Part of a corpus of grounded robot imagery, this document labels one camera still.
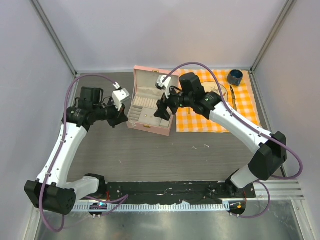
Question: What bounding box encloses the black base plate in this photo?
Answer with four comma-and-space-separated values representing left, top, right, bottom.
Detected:
105, 181, 256, 205

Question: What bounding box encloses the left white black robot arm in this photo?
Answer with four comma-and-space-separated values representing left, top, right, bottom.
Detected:
24, 87, 130, 216

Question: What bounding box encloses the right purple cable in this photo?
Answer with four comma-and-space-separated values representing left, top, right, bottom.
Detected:
159, 62, 304, 219

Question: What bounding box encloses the dark blue mug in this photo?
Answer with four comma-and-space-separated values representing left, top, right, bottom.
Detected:
227, 69, 244, 87

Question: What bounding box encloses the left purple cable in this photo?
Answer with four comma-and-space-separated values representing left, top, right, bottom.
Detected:
39, 74, 130, 233

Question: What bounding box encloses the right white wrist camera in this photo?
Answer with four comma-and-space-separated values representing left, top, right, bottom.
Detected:
155, 75, 172, 99

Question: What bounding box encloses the bird pattern plate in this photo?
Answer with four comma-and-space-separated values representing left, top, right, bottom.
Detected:
201, 81, 229, 102

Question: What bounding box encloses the gold knife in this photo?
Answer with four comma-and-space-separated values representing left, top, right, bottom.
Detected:
229, 85, 237, 111

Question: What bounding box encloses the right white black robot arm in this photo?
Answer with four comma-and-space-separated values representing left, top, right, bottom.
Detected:
154, 72, 287, 198

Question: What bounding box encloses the pink jewelry box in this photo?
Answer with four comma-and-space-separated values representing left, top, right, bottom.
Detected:
126, 65, 174, 136

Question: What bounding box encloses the aluminium frame rail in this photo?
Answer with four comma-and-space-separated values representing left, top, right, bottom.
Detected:
254, 180, 305, 201

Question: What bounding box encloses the purple cable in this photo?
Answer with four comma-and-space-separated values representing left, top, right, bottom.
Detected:
39, 74, 130, 233
159, 62, 304, 219

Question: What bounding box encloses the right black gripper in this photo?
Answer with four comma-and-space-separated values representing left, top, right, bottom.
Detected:
155, 83, 194, 121

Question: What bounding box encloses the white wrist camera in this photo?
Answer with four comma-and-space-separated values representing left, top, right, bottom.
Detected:
112, 82, 130, 111
155, 75, 172, 99

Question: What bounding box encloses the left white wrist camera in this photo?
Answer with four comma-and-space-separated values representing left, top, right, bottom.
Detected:
112, 82, 130, 111

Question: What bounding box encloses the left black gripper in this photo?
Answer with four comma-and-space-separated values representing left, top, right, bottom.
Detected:
93, 97, 129, 128

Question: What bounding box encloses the white slotted cable duct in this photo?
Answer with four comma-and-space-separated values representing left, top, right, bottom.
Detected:
72, 201, 230, 213

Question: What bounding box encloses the orange checkered cloth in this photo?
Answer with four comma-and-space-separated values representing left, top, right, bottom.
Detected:
175, 68, 261, 134

